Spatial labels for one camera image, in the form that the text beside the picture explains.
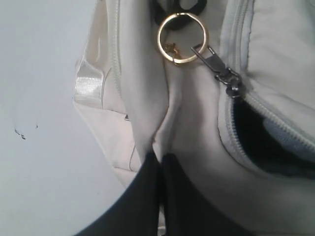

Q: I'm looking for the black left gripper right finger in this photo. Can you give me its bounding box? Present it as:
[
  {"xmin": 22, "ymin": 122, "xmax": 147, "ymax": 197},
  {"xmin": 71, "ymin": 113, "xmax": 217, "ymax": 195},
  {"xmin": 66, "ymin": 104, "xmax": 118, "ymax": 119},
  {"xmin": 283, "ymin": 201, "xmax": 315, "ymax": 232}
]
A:
[{"xmin": 161, "ymin": 154, "xmax": 249, "ymax": 236}]

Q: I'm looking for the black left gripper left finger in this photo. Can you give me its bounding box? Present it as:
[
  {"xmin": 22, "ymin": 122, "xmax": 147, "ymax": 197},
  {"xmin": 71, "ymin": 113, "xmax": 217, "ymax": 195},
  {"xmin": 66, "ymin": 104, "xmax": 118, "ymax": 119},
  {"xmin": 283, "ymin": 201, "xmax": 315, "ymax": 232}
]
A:
[{"xmin": 78, "ymin": 153, "xmax": 160, "ymax": 236}]

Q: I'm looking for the cream fabric duffel bag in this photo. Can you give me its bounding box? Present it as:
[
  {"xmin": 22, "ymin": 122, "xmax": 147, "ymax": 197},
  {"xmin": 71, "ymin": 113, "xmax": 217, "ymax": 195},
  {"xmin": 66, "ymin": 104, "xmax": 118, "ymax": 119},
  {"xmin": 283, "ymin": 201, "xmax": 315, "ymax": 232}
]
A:
[{"xmin": 74, "ymin": 0, "xmax": 315, "ymax": 236}]

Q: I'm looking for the gold zipper pull ring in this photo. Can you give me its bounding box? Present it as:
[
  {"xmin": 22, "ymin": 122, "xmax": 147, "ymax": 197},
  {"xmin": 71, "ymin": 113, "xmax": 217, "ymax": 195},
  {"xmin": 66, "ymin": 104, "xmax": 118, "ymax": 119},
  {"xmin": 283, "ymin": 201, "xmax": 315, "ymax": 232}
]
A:
[{"xmin": 157, "ymin": 12, "xmax": 210, "ymax": 65}]

